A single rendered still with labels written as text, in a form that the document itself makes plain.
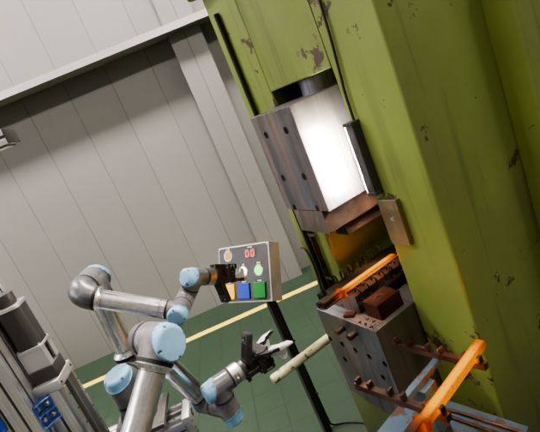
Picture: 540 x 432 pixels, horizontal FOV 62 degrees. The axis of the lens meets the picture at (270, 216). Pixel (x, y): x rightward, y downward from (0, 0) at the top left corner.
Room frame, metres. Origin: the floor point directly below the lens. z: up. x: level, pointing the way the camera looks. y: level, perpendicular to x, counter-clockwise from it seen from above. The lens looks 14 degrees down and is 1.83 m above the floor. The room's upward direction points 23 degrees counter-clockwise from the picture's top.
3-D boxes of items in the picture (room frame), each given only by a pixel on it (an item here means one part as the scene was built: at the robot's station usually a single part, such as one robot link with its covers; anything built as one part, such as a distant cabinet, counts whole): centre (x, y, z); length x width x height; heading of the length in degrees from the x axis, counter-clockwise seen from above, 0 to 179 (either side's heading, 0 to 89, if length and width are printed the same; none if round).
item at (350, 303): (1.79, -0.33, 0.96); 0.42 x 0.20 x 0.09; 115
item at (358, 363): (1.74, -0.36, 0.69); 0.56 x 0.38 x 0.45; 115
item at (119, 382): (1.70, 0.82, 0.98); 0.13 x 0.12 x 0.14; 173
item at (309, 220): (1.79, -0.33, 1.32); 0.42 x 0.20 x 0.10; 115
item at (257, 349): (1.48, 0.26, 0.97); 0.12 x 0.08 x 0.09; 115
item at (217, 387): (1.42, 0.40, 0.98); 0.11 x 0.08 x 0.09; 115
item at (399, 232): (1.47, -0.39, 1.27); 0.09 x 0.02 x 0.17; 25
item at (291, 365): (1.97, 0.09, 0.62); 0.44 x 0.05 x 0.05; 115
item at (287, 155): (1.75, -0.35, 1.56); 0.42 x 0.39 x 0.40; 115
